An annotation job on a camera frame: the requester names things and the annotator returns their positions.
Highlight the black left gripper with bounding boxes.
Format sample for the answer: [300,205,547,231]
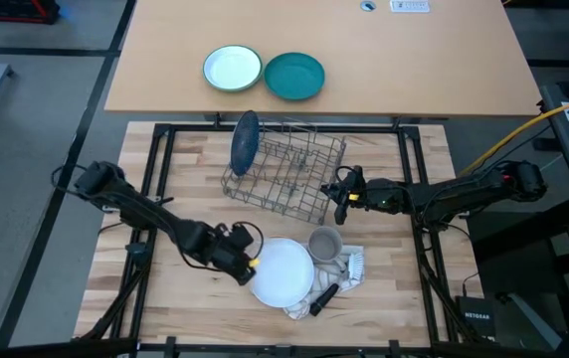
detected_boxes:
[199,222,262,288]

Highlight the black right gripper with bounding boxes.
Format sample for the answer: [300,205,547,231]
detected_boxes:
[319,165,369,227]

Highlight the plain white plate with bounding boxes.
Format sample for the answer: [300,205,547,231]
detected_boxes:
[249,237,316,309]

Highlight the white striped dish towel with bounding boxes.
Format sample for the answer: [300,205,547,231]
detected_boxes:
[283,242,367,321]

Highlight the blue spiral patterned plate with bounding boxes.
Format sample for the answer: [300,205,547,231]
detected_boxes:
[229,109,262,178]

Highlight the grey patterned ceramic mug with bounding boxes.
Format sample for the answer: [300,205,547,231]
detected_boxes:
[306,225,344,265]

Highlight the teal plate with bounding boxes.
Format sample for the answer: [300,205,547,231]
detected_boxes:
[263,51,327,102]

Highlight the light wood desk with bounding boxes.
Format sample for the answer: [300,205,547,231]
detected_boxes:
[103,0,544,118]

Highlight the white plate with green rim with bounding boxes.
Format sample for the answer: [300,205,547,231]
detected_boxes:
[201,44,265,93]

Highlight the white desk power outlet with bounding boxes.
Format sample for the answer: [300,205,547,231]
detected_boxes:
[389,0,432,14]

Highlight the red and black crate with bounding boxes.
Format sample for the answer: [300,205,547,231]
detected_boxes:
[0,0,62,26]

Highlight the grey wire dish rack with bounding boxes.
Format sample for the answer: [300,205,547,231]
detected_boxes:
[220,118,348,227]

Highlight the dish brush with black handle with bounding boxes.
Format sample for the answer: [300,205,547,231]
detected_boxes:
[308,251,366,318]

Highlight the black aluminium table frame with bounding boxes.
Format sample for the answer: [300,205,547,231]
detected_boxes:
[73,121,470,358]

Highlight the black Netgear network switch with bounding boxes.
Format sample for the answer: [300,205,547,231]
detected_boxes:
[455,294,497,342]

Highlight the yellow cable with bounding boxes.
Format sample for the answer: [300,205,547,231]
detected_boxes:
[458,89,569,176]

